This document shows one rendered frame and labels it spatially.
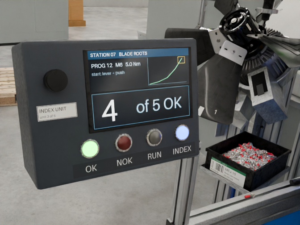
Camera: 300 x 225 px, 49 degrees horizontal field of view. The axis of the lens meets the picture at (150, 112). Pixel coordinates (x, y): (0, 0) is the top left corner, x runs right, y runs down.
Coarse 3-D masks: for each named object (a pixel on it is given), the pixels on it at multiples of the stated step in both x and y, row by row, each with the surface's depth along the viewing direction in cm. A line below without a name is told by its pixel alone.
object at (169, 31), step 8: (168, 32) 141; (176, 32) 137; (184, 32) 134; (192, 32) 131; (200, 32) 129; (208, 32) 127; (200, 40) 129; (208, 40) 128; (200, 48) 130; (208, 48) 129; (200, 56) 131; (208, 56) 130
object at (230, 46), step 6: (228, 42) 117; (222, 48) 117; (228, 48) 117; (234, 48) 117; (240, 48) 117; (222, 54) 117; (228, 54) 117; (234, 54) 117; (240, 54) 117; (234, 60) 116; (240, 60) 116
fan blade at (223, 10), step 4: (216, 0) 147; (220, 0) 143; (224, 0) 139; (228, 0) 134; (232, 0) 130; (236, 0) 125; (216, 4) 147; (220, 4) 143; (224, 4) 139; (228, 4) 134; (232, 4) 129; (236, 4) 125; (220, 8) 143; (224, 8) 139; (228, 8) 134; (232, 8) 130; (224, 12) 139
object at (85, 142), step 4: (88, 140) 44; (92, 140) 45; (84, 144) 44; (88, 144) 44; (92, 144) 44; (96, 144) 45; (80, 148) 44; (84, 148) 44; (88, 148) 44; (92, 148) 44; (96, 148) 45; (80, 152) 44; (84, 152) 44; (88, 152) 44; (92, 152) 44; (96, 152) 45; (84, 156) 44; (88, 156) 45; (92, 156) 45
